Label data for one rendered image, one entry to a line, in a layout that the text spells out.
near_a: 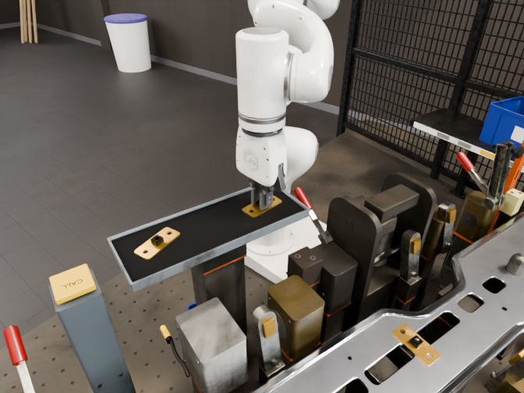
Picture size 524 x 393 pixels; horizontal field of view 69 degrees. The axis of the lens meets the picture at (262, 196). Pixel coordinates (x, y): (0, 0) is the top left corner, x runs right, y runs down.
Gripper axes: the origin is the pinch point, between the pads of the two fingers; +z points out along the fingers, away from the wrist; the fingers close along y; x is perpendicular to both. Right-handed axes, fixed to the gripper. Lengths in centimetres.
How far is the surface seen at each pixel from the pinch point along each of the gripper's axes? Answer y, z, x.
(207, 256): 4.2, 2.7, -17.1
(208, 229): -1.4, 2.5, -12.6
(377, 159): -37, 48, 113
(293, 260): 11.2, 8.6, -1.9
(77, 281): -5.0, 2.6, -36.1
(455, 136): 2, 15, 92
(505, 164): 28, 2, 56
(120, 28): -482, 59, 191
